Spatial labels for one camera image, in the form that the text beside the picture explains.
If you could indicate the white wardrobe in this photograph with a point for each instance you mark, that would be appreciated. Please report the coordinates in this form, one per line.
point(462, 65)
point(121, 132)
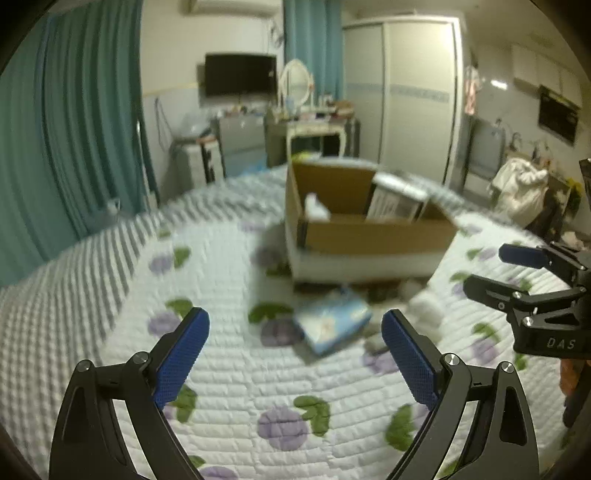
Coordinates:
point(406, 97)

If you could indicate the blue tissue packet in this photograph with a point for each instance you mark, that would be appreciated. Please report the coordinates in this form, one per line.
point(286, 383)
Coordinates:
point(332, 323)

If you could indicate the white crumpled cloth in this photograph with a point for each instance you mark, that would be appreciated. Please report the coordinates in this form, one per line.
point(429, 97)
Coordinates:
point(427, 304)

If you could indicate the white soft item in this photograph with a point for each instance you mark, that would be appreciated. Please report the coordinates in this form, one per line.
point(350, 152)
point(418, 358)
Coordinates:
point(316, 207)

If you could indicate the oval vanity mirror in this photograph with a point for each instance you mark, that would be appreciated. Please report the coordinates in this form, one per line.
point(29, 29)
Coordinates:
point(295, 85)

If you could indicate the grey small fridge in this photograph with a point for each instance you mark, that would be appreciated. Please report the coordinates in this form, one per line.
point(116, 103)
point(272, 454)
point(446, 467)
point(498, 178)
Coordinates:
point(240, 141)

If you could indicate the pink hanging cloth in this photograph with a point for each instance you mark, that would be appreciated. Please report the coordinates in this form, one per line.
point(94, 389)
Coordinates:
point(472, 90)

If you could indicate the brown cardboard box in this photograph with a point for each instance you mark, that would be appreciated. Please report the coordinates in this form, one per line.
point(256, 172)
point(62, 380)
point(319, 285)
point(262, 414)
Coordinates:
point(378, 237)

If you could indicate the teal narrow curtain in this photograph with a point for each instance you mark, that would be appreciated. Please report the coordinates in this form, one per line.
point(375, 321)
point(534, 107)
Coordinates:
point(311, 48)

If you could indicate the white vanity table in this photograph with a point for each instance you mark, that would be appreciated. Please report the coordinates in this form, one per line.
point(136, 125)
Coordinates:
point(316, 134)

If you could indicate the floral quilted blanket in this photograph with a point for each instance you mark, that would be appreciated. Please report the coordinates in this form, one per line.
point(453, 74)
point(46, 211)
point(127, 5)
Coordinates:
point(240, 387)

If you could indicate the white wall cabinets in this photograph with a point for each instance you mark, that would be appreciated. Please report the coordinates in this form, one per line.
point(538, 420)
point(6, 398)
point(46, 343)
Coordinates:
point(542, 69)

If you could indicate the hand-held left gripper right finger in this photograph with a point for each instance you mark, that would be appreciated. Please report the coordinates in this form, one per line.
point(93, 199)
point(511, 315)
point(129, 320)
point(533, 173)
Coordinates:
point(408, 360)

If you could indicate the white washing machine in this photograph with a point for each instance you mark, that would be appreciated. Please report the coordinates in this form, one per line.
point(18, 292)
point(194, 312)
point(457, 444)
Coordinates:
point(196, 159)

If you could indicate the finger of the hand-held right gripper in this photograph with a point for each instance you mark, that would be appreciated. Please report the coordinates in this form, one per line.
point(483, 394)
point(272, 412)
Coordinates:
point(489, 290)
point(521, 255)

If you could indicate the black wall television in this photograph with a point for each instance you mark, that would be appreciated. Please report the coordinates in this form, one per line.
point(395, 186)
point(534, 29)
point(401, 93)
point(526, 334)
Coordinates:
point(241, 74)

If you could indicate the teal window curtain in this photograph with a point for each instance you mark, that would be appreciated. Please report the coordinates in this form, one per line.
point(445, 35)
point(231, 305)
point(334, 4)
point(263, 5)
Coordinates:
point(78, 129)

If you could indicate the white cloth bundle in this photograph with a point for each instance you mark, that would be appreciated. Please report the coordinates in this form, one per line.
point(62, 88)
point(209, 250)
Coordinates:
point(521, 187)

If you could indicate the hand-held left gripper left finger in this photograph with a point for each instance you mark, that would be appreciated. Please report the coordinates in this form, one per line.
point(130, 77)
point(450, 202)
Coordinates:
point(182, 355)

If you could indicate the white striped box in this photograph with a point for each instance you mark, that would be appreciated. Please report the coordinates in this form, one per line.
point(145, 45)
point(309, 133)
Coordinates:
point(397, 203)

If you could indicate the white air conditioner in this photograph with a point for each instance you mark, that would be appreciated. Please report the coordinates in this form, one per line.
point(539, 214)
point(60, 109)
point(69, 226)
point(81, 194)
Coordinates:
point(231, 7)

